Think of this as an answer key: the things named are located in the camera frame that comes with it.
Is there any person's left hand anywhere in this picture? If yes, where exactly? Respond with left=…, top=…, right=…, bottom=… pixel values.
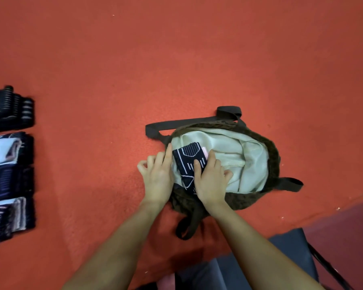
left=137, top=143, right=175, bottom=209

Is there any person's right hand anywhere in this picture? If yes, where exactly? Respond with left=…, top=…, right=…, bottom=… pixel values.
left=193, top=149, right=234, bottom=212

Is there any single black white-patterned sock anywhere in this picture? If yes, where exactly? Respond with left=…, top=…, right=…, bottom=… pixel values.
left=172, top=142, right=208, bottom=191

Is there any single navy striped sock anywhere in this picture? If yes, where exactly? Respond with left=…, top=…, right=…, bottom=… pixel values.
left=0, top=132, right=35, bottom=203

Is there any person's right forearm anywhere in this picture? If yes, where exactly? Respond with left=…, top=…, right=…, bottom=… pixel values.
left=206, top=201, right=324, bottom=290

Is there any person's left forearm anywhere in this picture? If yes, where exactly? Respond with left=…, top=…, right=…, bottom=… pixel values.
left=63, top=199, right=167, bottom=290

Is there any person's pale blue clothing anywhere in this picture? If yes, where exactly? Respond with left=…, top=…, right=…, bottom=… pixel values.
left=157, top=253, right=255, bottom=290

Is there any dark grey seat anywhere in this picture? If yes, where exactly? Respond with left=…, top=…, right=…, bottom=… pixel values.
left=269, top=228, right=320, bottom=283

